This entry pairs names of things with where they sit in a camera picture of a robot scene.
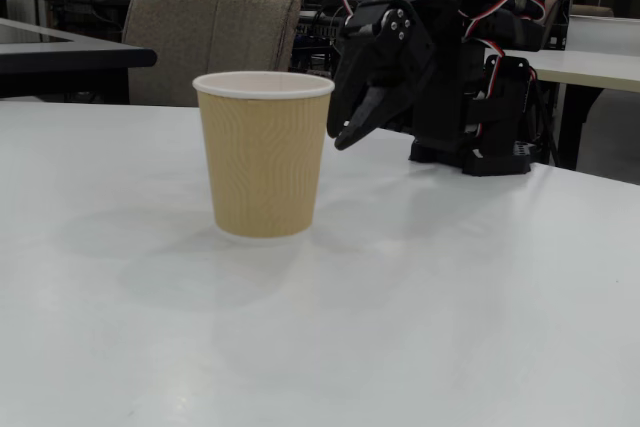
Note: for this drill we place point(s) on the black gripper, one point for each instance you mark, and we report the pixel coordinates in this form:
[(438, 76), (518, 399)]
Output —
[(374, 58)]

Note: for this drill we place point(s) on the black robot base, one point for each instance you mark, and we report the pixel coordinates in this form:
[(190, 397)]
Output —
[(495, 164)]

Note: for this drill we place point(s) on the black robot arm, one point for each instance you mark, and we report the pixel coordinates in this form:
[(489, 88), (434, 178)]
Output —
[(450, 107)]

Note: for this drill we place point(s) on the tan paper cup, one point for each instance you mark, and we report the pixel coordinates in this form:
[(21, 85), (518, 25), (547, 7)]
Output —
[(262, 162)]

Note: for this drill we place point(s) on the brown fabric chair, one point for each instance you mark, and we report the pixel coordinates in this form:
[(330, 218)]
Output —
[(210, 37)]

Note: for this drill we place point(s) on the beige chair back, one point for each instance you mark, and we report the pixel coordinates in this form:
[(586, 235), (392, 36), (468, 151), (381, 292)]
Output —
[(592, 10)]

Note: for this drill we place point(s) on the dark edged table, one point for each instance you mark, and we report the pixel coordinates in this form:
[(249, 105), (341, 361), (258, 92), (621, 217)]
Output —
[(60, 54)]

